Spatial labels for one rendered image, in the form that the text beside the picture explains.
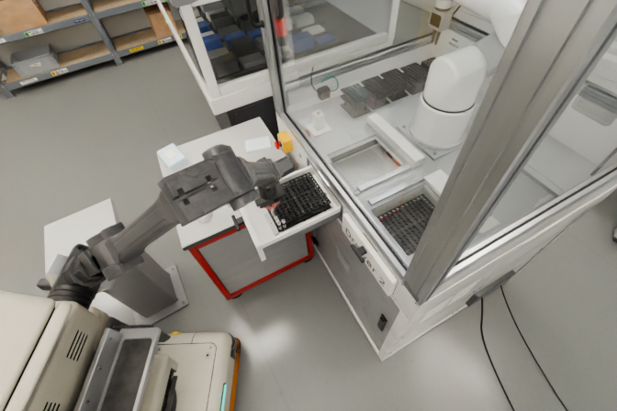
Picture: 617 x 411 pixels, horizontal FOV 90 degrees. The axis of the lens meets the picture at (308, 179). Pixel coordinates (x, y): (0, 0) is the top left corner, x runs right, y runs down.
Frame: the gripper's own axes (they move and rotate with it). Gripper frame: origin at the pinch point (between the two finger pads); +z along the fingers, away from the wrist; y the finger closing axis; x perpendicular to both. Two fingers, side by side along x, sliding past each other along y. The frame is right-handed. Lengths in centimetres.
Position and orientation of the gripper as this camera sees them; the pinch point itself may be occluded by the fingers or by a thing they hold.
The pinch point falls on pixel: (271, 207)
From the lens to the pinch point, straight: 111.3
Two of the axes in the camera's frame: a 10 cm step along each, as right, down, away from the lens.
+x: 4.3, 7.0, -5.7
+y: -9.0, 3.6, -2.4
